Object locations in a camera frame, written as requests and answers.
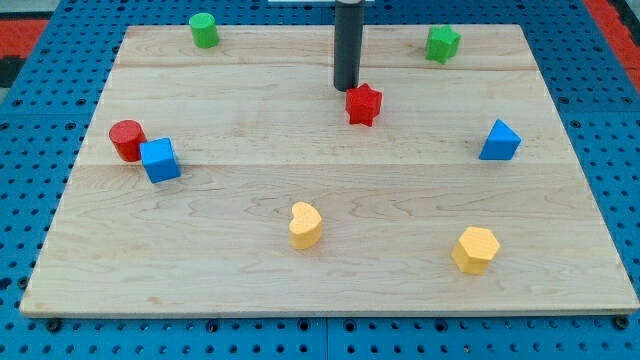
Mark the red star block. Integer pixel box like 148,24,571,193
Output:
345,83,383,127

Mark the yellow hexagon block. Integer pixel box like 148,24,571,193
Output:
451,226,500,275

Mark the yellow heart block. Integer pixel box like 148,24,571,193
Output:
289,202,323,250

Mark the light wooden board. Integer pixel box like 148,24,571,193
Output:
20,25,639,319

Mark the blue cube block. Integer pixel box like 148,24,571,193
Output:
139,137,181,183

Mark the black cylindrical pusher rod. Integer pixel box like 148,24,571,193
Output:
333,0,366,92

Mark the blue triangle block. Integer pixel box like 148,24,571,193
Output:
479,119,522,161

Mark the green cylinder block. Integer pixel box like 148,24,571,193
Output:
189,12,219,48

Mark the red cylinder block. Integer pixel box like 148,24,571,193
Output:
109,119,147,162

